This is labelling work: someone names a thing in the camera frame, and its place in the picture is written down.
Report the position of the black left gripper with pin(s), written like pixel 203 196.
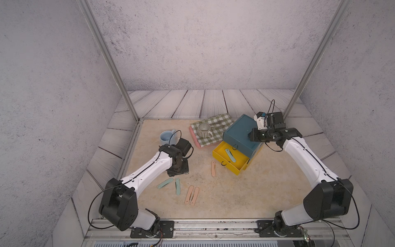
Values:
pixel 173 173

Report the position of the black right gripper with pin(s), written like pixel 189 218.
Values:
pixel 253 133

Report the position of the mint green folding knife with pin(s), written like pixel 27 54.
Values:
pixel 178 186
pixel 164 183
pixel 231 157

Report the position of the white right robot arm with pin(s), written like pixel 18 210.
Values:
pixel 330 196

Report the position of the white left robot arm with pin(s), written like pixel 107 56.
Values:
pixel 119 203

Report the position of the teal drawer cabinet box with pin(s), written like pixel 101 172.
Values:
pixel 237 136

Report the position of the pink tray under cloth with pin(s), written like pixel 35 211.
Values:
pixel 194 138

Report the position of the light blue mug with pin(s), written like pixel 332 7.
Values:
pixel 168 137

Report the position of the green striped ceramic cup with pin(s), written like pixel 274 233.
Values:
pixel 204 130

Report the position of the green checkered cloth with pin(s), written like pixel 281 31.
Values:
pixel 219 124

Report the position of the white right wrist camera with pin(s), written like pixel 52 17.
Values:
pixel 260 119

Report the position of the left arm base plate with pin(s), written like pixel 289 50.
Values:
pixel 161 228

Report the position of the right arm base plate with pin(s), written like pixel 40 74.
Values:
pixel 271 228

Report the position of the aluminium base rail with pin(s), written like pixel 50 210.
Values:
pixel 218 233

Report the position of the aluminium frame post right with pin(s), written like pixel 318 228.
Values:
pixel 328 35

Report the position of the aluminium frame post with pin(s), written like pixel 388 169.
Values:
pixel 328 35
pixel 93 26

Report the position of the aluminium frame post left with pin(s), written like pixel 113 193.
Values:
pixel 93 26

